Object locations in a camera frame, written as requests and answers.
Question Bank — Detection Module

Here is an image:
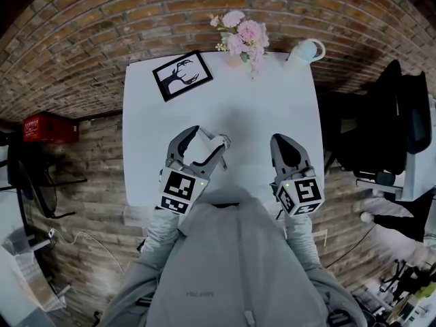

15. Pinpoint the black framed deer picture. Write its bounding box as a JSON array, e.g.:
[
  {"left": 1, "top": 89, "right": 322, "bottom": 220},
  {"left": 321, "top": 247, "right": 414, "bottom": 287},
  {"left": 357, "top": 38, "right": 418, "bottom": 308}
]
[{"left": 151, "top": 49, "right": 214, "bottom": 103}]

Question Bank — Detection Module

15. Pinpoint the person's grey hoodie torso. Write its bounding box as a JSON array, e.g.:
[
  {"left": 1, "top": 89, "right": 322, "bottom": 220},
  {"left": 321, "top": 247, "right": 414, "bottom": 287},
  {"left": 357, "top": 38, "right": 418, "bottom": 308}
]
[{"left": 97, "top": 187, "right": 369, "bottom": 327}]

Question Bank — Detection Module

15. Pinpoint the red plastic crate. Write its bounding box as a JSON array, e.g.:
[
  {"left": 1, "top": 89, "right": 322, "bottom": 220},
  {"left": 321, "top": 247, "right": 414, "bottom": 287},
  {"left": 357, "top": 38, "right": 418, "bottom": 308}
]
[{"left": 22, "top": 112, "right": 80, "bottom": 144}]

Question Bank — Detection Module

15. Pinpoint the peach vase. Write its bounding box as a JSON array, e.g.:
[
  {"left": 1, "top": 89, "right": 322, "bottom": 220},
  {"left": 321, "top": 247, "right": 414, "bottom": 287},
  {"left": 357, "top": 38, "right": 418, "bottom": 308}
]
[{"left": 225, "top": 54, "right": 245, "bottom": 69}]

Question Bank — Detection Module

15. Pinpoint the person's left forearm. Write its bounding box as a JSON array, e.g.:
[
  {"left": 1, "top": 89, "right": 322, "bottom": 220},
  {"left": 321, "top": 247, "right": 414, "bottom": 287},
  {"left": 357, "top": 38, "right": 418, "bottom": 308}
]
[{"left": 144, "top": 205, "right": 189, "bottom": 269}]

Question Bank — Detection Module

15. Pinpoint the black office chair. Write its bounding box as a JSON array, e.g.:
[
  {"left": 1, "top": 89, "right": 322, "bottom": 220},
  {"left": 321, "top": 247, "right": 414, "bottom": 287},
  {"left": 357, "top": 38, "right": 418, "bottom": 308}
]
[{"left": 322, "top": 59, "right": 434, "bottom": 198}]

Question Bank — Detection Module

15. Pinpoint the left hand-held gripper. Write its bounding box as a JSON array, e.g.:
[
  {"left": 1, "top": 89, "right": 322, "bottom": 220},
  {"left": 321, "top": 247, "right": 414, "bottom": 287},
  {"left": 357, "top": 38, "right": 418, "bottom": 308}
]
[{"left": 157, "top": 125, "right": 228, "bottom": 216}]

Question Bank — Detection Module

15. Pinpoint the pink flower bouquet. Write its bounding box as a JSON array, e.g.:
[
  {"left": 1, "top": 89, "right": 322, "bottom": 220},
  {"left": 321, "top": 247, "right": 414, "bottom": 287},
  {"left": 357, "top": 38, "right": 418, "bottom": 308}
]
[{"left": 208, "top": 10, "right": 270, "bottom": 80}]

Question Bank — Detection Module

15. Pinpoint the person's right forearm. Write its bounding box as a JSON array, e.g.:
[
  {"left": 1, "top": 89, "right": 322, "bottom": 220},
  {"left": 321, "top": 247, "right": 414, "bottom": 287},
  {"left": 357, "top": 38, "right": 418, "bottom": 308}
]
[{"left": 282, "top": 213, "right": 322, "bottom": 273}]

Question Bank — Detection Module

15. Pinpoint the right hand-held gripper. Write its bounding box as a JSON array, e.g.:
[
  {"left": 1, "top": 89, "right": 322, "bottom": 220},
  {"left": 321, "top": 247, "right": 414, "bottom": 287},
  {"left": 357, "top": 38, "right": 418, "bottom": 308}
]
[{"left": 269, "top": 133, "right": 324, "bottom": 217}]

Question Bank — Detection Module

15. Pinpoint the white jug with handle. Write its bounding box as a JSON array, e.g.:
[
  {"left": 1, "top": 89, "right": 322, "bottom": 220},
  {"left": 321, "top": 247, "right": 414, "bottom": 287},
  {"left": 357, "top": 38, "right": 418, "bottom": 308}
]
[{"left": 283, "top": 38, "right": 326, "bottom": 72}]

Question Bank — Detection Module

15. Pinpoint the silver metal binder clip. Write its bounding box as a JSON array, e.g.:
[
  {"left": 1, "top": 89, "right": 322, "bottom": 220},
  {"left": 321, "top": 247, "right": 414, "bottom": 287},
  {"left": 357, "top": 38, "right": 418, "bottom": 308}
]
[{"left": 198, "top": 126, "right": 232, "bottom": 171}]

